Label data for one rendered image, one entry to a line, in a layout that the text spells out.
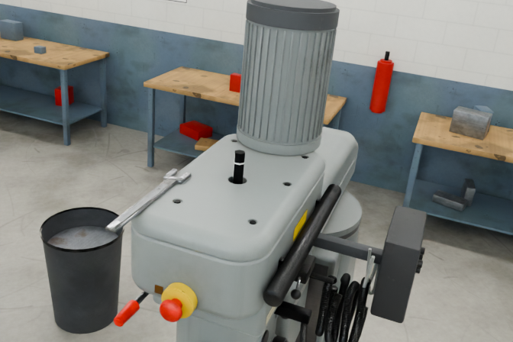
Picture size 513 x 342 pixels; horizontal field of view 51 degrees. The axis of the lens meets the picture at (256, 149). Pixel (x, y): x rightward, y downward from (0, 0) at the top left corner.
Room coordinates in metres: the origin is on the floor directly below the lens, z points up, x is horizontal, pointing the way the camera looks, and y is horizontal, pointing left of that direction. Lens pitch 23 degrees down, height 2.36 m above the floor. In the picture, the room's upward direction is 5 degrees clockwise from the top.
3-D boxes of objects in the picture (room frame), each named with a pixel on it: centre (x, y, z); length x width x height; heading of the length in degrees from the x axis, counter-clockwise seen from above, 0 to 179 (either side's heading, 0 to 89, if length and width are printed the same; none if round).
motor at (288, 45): (1.19, -0.05, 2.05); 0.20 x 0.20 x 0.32
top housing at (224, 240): (0.97, 0.03, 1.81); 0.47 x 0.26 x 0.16; 161
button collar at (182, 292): (0.74, 0.11, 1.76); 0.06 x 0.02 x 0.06; 71
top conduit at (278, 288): (0.94, -0.12, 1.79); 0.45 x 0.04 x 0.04; 161
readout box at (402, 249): (1.13, -0.38, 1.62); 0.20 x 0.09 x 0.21; 161
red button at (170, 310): (0.72, 0.11, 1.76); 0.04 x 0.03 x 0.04; 71
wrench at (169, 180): (0.84, 0.18, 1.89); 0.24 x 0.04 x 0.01; 162
